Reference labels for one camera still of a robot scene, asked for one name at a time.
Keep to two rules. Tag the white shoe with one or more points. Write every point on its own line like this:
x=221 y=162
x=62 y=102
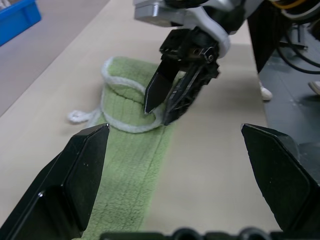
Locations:
x=315 y=87
x=265 y=91

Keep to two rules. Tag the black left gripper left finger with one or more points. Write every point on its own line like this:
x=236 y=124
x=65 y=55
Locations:
x=75 y=180

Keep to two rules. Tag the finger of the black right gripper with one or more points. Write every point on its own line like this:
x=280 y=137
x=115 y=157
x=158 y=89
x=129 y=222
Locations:
x=157 y=90
x=187 y=95

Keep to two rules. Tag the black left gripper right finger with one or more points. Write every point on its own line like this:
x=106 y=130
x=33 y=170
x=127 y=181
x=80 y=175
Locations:
x=282 y=180

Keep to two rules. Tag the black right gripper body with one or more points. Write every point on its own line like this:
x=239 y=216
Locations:
x=190 y=47

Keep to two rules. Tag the blue plastic bin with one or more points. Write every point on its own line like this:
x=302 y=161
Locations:
x=17 y=17

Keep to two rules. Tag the green towel with white trim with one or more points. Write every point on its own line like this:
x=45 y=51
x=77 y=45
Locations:
x=132 y=175

